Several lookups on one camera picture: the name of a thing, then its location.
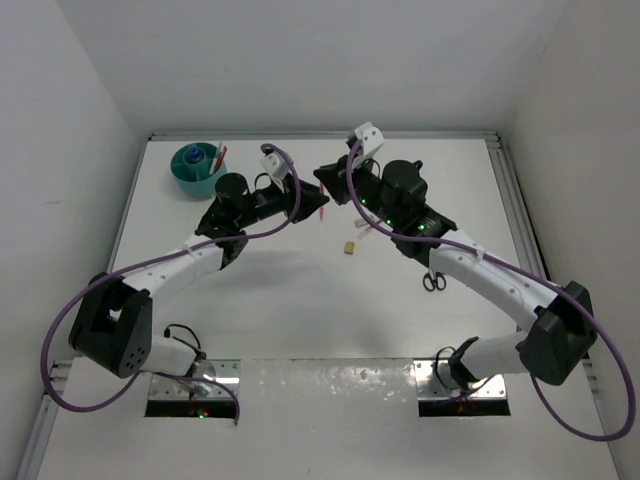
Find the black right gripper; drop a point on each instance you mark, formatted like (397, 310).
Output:
(334, 177)

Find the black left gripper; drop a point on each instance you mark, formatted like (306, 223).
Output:
(310, 199)

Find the pink highlighter pen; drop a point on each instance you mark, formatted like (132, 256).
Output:
(321, 210)

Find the red pen with clear cap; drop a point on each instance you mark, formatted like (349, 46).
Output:
(366, 231)

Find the red gel pen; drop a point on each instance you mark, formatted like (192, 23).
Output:
(220, 159)

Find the green pen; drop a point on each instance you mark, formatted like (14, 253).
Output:
(216, 156)

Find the blue cap glue bottle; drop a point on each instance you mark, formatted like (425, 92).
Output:
(195, 154)

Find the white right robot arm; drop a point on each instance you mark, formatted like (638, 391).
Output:
(552, 336)

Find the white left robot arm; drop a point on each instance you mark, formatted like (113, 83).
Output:
(113, 326)

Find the tan eraser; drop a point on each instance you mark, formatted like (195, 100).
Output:
(349, 248)

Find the teal round divided container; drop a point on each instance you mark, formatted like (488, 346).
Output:
(194, 179)

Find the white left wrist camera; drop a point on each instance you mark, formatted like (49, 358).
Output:
(275, 166)

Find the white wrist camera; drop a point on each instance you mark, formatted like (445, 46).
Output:
(275, 166)
(369, 138)

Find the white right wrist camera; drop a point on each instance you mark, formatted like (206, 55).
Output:
(369, 138)

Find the small black handled scissors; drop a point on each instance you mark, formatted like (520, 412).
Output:
(434, 281)

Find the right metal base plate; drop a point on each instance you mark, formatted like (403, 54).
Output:
(435, 385)

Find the metal base plate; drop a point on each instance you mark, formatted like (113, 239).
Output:
(209, 374)
(435, 385)

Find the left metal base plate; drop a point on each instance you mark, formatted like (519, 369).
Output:
(209, 374)

